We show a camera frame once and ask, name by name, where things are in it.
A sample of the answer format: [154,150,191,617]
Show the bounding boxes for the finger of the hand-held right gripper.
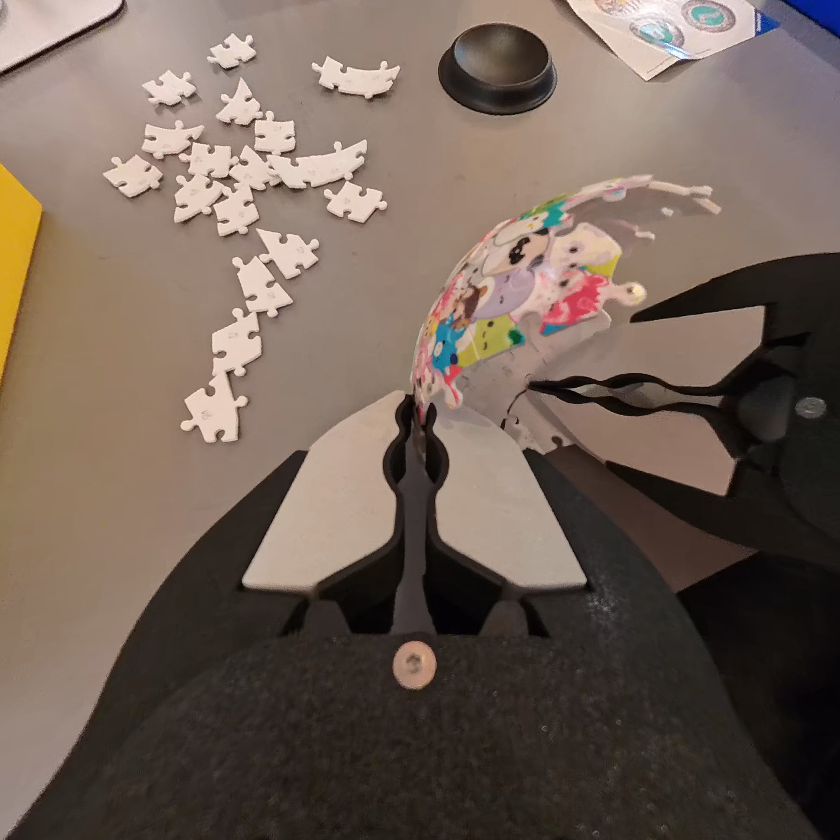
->
[527,304,786,396]
[525,386,744,497]

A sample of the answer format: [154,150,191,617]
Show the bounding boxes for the partly built colourful puzzle ball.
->
[410,174,723,454]

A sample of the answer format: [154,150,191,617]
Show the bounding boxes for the person's dark pants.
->
[676,551,840,840]

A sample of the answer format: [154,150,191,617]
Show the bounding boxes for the white flat pad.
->
[0,0,124,74]

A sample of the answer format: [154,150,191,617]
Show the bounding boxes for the group of white puzzle pieces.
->
[103,33,401,444]

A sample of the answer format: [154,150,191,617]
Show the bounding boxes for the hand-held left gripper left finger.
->
[241,390,404,592]

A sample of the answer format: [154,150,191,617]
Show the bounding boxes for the yellow plastic bin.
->
[0,164,43,388]

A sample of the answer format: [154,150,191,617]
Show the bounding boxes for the black round puzzle stand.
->
[438,23,559,116]

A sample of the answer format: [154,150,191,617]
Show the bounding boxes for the blue plastic bin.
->
[755,0,840,28]

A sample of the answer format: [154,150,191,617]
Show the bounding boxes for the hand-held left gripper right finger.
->
[420,403,588,589]

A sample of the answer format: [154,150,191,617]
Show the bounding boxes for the printed sticker sheet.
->
[566,0,782,81]

